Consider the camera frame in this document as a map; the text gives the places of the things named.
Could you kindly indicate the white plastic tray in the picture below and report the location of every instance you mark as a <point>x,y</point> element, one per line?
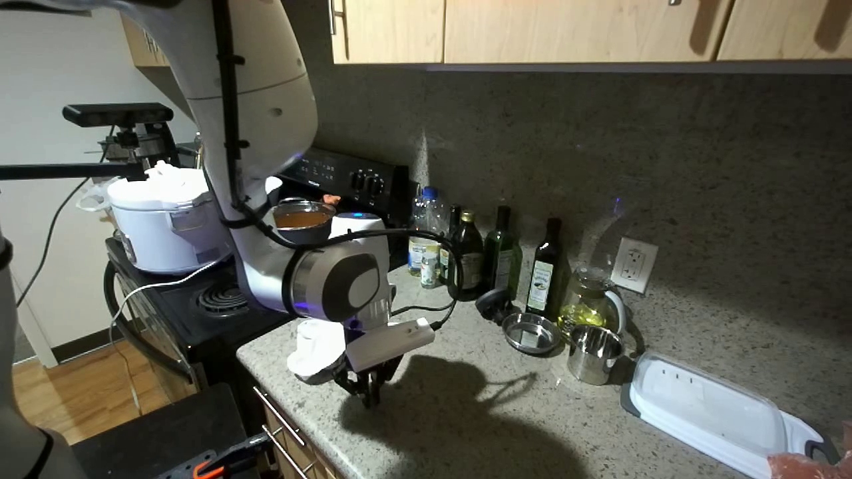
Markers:
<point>716,418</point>

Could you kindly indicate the large plastic oil bottle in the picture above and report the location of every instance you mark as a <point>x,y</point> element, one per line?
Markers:
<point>429,218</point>

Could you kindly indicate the glass oil cruet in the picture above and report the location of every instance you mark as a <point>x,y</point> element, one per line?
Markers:
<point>595,302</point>

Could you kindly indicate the orange plastic bag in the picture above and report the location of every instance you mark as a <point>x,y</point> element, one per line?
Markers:
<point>800,466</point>

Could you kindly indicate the wall power outlet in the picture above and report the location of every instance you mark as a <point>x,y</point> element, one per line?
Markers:
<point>634,264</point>

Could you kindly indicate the black camera on stand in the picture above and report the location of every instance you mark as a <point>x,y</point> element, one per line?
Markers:
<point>140,128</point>

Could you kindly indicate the small steel bowl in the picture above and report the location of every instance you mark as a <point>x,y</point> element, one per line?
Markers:
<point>533,333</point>

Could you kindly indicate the small white-label jar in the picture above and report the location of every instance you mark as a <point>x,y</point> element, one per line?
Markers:
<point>429,270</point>

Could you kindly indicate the dark wine bottle white label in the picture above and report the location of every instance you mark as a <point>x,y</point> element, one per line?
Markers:
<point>543,268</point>

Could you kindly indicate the steel pot on stove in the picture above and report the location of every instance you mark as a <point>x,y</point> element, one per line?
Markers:
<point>302,222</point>

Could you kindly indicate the tall green glass bottle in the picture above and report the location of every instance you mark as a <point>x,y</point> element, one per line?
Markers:
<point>502,254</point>

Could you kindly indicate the wooden upper cabinets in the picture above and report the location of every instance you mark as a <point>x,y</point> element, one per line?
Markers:
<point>533,32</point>

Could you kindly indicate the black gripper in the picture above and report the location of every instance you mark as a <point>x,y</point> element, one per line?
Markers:
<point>365,385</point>

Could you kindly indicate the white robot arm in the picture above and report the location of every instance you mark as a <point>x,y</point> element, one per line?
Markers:
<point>241,69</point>

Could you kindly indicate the dark green olive oil bottle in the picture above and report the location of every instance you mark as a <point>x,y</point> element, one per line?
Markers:
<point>467,260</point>

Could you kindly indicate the white rice cooker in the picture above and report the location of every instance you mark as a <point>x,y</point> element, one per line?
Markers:
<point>169,222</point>

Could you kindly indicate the small steel cup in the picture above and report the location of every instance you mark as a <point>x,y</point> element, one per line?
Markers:
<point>591,354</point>

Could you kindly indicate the white crumpled cloth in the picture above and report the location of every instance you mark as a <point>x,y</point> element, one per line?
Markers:
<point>313,346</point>

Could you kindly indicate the black stove control panel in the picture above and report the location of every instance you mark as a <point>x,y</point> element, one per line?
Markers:
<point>360,182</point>

